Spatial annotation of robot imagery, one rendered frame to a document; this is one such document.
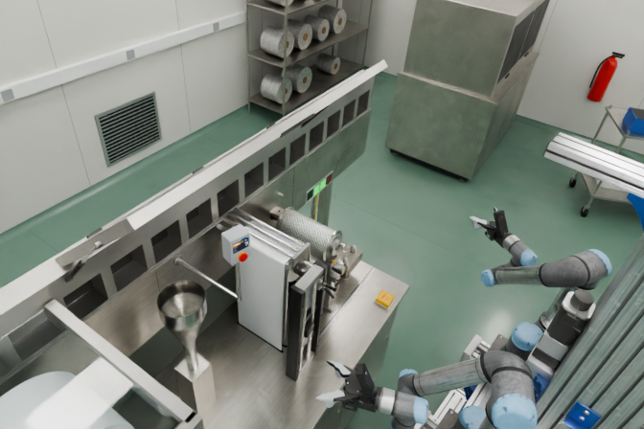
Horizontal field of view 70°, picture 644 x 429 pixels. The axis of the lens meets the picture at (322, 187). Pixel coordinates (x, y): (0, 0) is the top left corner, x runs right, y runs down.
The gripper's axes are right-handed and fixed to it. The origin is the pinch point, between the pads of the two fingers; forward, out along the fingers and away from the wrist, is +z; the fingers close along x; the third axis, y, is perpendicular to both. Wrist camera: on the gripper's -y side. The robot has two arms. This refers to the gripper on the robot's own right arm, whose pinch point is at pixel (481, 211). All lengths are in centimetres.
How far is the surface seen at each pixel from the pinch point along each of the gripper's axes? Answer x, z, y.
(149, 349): -161, -12, -6
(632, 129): 221, 73, 62
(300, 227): -91, 11, -19
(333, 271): -83, -4, -2
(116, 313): -164, -17, -37
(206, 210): -127, 11, -44
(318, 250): -87, 0, -14
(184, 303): -143, -24, -40
